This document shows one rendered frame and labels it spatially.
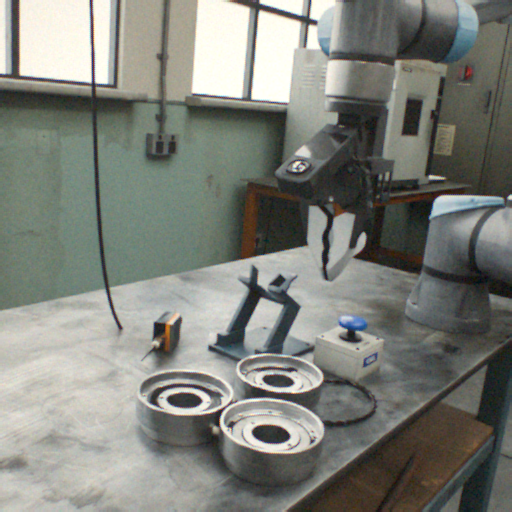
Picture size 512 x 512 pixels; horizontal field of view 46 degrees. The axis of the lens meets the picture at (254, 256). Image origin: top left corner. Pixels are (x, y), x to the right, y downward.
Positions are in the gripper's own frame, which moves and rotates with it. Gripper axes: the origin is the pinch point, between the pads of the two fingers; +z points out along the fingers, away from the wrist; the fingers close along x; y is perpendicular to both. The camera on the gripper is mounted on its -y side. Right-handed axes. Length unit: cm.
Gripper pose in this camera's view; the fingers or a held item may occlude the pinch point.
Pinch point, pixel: (325, 271)
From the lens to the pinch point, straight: 74.4
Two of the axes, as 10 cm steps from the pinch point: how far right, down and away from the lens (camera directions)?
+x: -7.9, -2.2, 5.8
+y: 6.1, -1.4, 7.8
